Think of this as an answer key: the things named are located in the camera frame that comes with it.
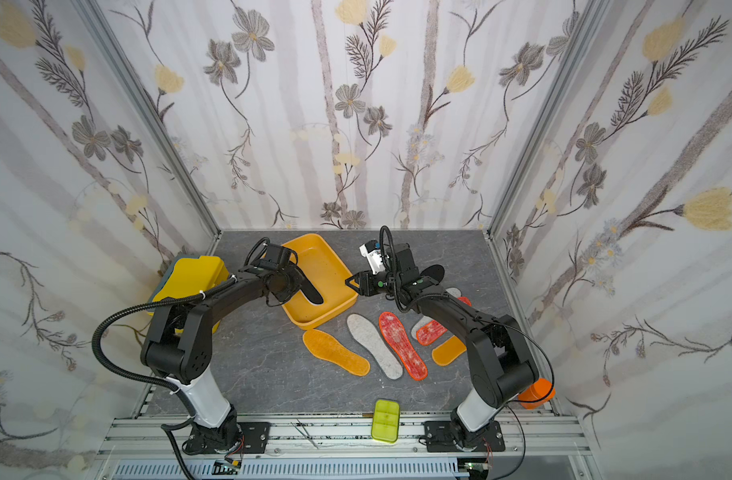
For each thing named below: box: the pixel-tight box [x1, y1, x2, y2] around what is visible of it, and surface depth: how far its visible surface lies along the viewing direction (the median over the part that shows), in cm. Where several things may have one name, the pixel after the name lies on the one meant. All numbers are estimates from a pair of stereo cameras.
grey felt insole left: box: [346, 313, 404, 380], surface depth 92 cm
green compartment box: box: [371, 399, 400, 443], surface depth 78 cm
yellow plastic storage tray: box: [282, 233, 359, 330], surface depth 103 cm
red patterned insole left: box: [379, 312, 428, 381], surface depth 92 cm
